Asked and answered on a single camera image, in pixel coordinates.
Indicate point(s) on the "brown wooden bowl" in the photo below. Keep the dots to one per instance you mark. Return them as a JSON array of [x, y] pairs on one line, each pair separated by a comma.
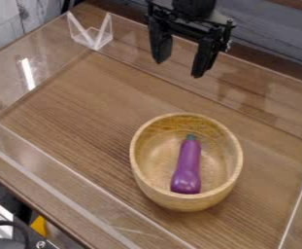
[[154, 152]]

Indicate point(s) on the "purple toy eggplant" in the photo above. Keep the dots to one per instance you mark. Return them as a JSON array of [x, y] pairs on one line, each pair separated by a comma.
[[187, 180]]

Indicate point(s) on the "yellow tag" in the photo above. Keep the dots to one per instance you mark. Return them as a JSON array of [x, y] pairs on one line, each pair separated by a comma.
[[39, 226]]

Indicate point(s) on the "clear acrylic corner bracket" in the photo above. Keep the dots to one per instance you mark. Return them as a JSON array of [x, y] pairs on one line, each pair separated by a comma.
[[95, 38]]

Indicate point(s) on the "clear acrylic tray wall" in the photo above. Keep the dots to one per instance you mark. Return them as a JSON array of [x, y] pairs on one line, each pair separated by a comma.
[[101, 221]]

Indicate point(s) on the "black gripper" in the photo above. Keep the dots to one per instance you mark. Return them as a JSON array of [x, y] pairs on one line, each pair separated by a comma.
[[195, 20]]

